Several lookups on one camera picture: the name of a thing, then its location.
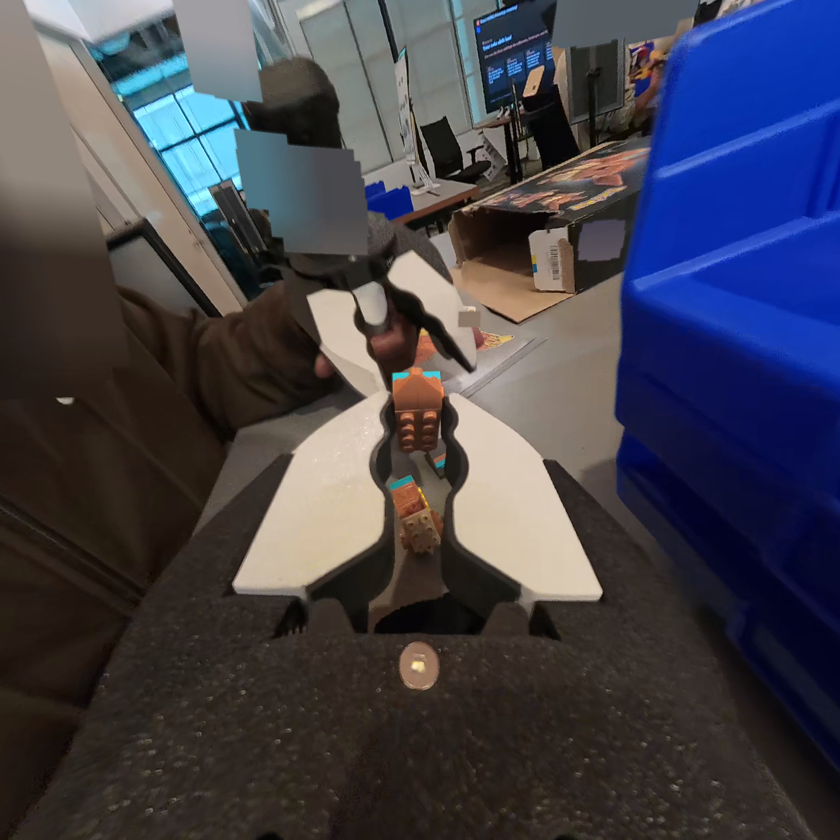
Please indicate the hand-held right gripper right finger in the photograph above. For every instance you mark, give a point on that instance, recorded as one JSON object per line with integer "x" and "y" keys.
{"x": 518, "y": 525}

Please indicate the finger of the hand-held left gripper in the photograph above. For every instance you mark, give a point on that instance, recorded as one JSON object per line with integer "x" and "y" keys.
{"x": 341, "y": 328}
{"x": 426, "y": 289}

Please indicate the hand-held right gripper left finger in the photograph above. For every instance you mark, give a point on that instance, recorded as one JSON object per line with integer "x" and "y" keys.
{"x": 321, "y": 518}

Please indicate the multicoloured toy brick assembly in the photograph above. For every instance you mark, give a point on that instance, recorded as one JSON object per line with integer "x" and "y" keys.
{"x": 417, "y": 525}

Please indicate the orange and teal brick cluster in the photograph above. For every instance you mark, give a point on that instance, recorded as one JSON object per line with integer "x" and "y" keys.
{"x": 417, "y": 407}

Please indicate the blue plastic bin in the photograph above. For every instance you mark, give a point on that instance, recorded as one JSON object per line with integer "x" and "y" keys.
{"x": 735, "y": 328}

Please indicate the person's left forearm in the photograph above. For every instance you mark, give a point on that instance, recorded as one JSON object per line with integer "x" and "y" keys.
{"x": 229, "y": 354}

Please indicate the person's left hand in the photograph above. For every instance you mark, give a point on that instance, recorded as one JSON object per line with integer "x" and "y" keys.
{"x": 397, "y": 348}

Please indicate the printed instruction booklet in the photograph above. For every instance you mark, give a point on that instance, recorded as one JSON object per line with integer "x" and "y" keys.
{"x": 492, "y": 341}

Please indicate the white table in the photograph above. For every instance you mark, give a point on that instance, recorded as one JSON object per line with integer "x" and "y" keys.
{"x": 439, "y": 193}

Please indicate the small blue bin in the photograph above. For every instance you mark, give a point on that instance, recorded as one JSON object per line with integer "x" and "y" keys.
{"x": 387, "y": 200}

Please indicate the white standing sign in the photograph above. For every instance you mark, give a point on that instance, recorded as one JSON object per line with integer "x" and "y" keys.
{"x": 410, "y": 118}

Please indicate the black office chair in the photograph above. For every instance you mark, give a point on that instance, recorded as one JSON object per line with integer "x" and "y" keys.
{"x": 229, "y": 216}
{"x": 443, "y": 148}

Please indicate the printed cardboard box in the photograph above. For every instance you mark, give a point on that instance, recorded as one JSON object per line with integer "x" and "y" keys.
{"x": 590, "y": 174}

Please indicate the black framed panel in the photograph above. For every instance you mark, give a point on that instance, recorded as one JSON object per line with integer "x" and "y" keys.
{"x": 151, "y": 262}

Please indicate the person's brown hoodie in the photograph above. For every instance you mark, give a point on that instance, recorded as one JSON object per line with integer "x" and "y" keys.
{"x": 79, "y": 525}

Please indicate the grey desk monitor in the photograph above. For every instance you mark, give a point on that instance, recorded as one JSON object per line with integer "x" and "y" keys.
{"x": 594, "y": 79}

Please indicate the wall monitor screen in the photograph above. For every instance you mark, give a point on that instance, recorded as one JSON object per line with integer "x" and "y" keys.
{"x": 512, "y": 59}

